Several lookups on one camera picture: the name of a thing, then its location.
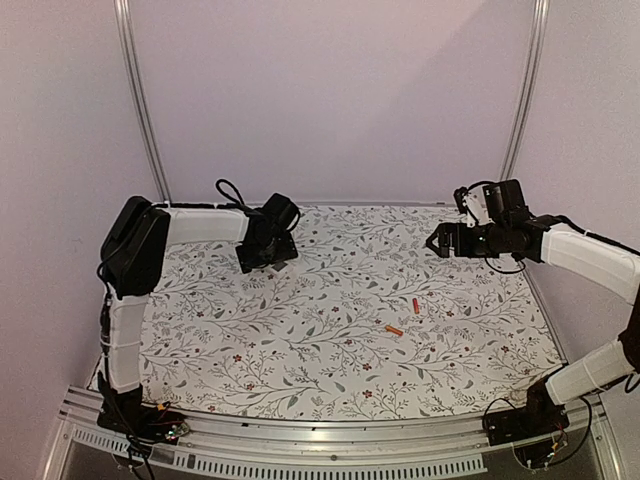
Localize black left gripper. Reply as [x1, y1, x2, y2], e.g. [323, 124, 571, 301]
[237, 232, 299, 274]

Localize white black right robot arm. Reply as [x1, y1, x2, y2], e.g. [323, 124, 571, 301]
[426, 179, 639, 445]

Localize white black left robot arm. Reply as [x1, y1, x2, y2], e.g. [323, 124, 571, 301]
[97, 193, 300, 446]

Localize floral patterned table mat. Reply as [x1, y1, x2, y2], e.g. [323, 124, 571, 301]
[139, 205, 563, 421]

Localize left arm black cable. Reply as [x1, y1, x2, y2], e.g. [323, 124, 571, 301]
[215, 178, 251, 211]

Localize front aluminium rail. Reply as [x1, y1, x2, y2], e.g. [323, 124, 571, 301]
[41, 387, 631, 479]

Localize right aluminium frame post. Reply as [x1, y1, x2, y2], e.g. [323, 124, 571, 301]
[499, 0, 550, 180]

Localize aluminium frame post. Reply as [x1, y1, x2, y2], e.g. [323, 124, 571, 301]
[499, 0, 550, 180]
[113, 0, 172, 203]

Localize left aluminium frame post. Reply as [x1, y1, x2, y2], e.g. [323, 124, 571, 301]
[113, 0, 172, 203]

